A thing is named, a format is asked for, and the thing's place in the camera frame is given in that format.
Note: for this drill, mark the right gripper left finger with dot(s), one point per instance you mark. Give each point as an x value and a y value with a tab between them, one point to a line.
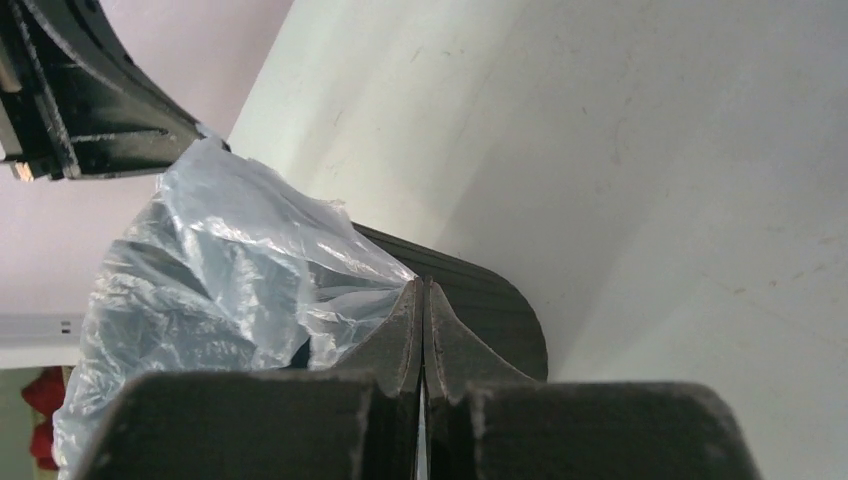
356	420

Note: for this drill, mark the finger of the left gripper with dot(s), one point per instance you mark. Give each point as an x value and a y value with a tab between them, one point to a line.
74	104

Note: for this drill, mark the light blue plastic trash bag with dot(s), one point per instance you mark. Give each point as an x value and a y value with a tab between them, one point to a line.
226	268

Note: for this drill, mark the black ribbed trash bin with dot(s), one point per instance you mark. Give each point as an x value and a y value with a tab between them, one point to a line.
488	304

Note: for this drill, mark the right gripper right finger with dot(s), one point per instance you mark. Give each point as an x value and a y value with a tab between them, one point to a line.
488	420

